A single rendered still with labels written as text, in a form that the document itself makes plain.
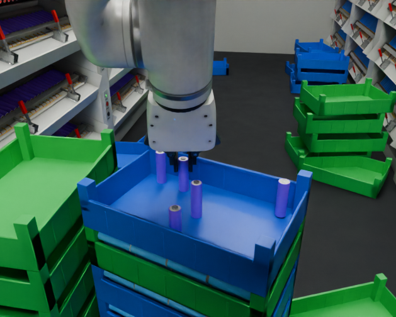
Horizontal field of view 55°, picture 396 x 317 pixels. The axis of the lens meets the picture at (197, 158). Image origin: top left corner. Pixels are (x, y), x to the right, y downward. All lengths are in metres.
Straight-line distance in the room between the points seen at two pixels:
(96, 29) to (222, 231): 0.34
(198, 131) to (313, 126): 1.03
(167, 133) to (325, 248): 0.80
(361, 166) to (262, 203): 1.07
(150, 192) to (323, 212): 0.82
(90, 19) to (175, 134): 0.23
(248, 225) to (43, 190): 0.37
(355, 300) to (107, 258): 0.68
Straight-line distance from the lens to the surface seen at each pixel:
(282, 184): 0.60
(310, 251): 1.21
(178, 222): 0.54
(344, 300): 1.08
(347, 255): 1.23
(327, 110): 1.52
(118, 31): 0.44
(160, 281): 0.60
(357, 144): 1.64
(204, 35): 0.44
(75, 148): 0.81
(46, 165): 0.82
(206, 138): 0.56
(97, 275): 0.69
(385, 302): 1.11
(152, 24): 0.43
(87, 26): 0.40
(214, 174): 0.68
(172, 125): 0.54
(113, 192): 0.66
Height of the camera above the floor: 0.78
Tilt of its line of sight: 28 degrees down
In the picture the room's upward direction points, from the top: straight up
